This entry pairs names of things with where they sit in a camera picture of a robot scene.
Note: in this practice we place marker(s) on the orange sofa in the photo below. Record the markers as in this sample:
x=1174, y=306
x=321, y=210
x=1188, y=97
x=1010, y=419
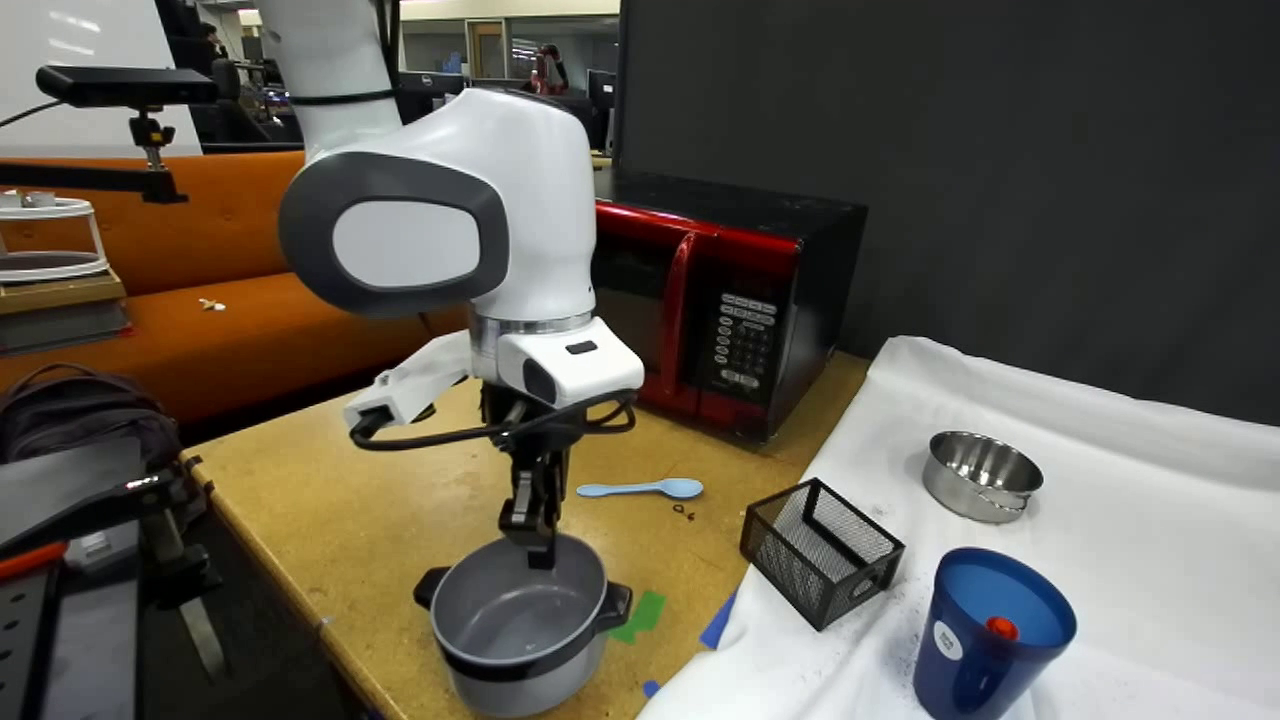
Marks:
x=202, y=354

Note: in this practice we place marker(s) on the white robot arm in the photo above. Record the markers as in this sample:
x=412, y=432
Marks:
x=534, y=202

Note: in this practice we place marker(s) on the small red object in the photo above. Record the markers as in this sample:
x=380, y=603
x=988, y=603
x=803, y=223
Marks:
x=1000, y=631

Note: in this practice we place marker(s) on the small stainless steel bowl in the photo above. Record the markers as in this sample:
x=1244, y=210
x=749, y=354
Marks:
x=983, y=498

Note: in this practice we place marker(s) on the stack of books and trays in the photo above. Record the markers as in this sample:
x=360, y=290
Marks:
x=55, y=286

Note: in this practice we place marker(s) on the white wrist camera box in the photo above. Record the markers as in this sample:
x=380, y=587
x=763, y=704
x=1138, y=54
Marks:
x=573, y=363

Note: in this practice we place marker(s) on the black bag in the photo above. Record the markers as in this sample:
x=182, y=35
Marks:
x=81, y=413

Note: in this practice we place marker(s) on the white cloth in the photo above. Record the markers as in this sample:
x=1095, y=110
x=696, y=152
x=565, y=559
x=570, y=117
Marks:
x=1147, y=561

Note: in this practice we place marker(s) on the red and black microwave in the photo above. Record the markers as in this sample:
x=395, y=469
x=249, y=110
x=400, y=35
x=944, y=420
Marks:
x=746, y=333

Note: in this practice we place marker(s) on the black tripod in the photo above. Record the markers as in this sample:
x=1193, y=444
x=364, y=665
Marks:
x=122, y=534

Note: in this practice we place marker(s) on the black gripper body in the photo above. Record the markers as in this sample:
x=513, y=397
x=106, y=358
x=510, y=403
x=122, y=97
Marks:
x=534, y=432

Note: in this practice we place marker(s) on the distant person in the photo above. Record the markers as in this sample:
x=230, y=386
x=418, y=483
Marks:
x=549, y=71

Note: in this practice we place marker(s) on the black backdrop curtain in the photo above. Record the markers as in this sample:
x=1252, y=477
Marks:
x=1000, y=160

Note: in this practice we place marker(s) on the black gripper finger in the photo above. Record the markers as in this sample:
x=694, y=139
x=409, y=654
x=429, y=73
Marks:
x=520, y=503
x=549, y=513

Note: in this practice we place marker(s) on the black bar camera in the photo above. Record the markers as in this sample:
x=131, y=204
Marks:
x=126, y=84

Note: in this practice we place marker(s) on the blue plastic cup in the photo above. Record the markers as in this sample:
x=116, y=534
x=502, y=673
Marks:
x=963, y=665

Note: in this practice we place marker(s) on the light blue plastic spoon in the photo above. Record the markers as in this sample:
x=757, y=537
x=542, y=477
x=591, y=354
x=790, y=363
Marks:
x=682, y=489

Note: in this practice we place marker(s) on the small white scrap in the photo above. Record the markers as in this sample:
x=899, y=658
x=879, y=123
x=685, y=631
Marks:
x=210, y=306

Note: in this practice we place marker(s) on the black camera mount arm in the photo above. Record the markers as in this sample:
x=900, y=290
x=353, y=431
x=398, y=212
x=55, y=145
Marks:
x=81, y=177

